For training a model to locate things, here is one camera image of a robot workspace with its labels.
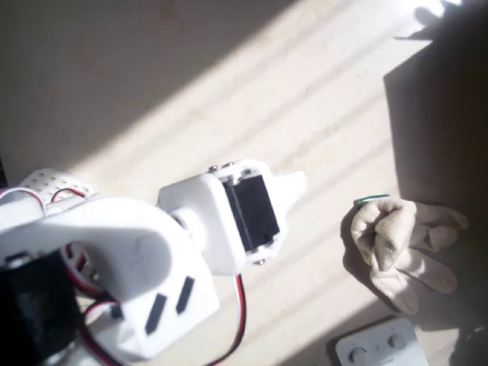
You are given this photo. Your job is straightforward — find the cream knitted work glove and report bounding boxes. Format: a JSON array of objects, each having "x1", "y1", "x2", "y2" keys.
[{"x1": 350, "y1": 197, "x2": 470, "y2": 316}]

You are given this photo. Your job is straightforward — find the thin green-edged card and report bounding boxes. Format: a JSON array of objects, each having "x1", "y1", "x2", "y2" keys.
[{"x1": 353, "y1": 194, "x2": 392, "y2": 209}]

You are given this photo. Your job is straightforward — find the white device with round knobs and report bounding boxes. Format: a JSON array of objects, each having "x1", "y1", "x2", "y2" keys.
[{"x1": 334, "y1": 318, "x2": 430, "y2": 366}]

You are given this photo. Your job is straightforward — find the red black white servo cable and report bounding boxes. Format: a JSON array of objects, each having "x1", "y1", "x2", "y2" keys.
[{"x1": 205, "y1": 274, "x2": 247, "y2": 366}]

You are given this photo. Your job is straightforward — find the white perforated arm base plate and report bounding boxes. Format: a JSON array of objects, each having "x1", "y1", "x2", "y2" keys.
[{"x1": 17, "y1": 166, "x2": 99, "y2": 209}]

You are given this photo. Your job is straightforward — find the white base wiring cable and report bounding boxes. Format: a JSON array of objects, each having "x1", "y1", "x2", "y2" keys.
[{"x1": 0, "y1": 188, "x2": 49, "y2": 217}]

